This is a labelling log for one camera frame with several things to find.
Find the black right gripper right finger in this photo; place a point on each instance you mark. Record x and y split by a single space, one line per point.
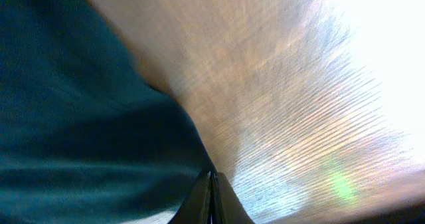
226 208

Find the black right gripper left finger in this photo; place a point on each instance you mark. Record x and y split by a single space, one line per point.
195 209

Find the black Nike t-shirt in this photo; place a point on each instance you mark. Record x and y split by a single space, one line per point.
84 139

